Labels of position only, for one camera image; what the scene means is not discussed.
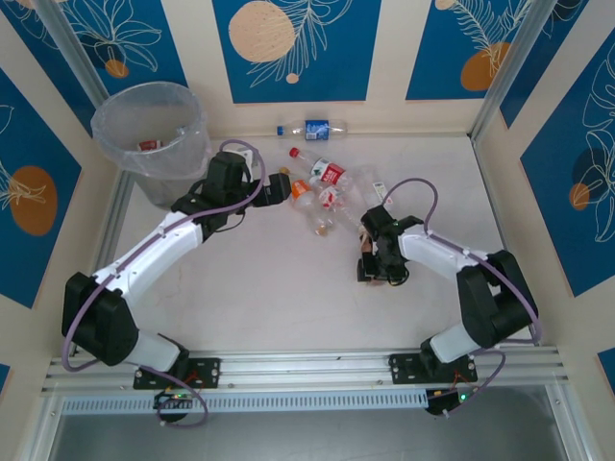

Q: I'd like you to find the red cap plastic bottle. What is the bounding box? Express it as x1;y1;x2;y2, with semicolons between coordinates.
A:
288;147;357;189

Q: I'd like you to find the aluminium table edge rail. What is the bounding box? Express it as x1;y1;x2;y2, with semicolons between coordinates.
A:
91;172;135;287

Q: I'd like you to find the orange label gold cap bottle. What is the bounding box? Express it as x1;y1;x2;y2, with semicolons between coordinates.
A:
280;165;333;237

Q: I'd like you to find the aluminium frame post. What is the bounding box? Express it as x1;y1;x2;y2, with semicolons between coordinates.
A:
33;0;111;105
469;0;563;143

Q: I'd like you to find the copper coloured bottle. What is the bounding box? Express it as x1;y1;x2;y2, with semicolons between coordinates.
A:
358;227;388;288

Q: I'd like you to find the crushed clear white label bottle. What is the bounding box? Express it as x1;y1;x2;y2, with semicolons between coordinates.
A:
353;164;400;227

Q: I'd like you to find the white slotted cable duct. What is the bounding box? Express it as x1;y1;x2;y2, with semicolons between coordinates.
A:
60;388;430;415

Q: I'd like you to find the blue label plastic bottle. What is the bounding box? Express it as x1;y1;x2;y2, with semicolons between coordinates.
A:
276;118;348;141

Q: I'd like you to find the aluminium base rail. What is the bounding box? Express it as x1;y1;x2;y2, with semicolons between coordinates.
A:
40;346;571;400

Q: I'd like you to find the small circuit board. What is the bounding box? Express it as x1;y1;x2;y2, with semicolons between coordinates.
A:
425;389;470;418
153;389;196;410

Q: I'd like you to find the small clear red label bottle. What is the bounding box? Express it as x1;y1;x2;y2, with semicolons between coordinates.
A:
309;176;371;230

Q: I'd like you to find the clear plastic waste bin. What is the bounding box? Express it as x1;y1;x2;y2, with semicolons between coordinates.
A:
89;81;212;208

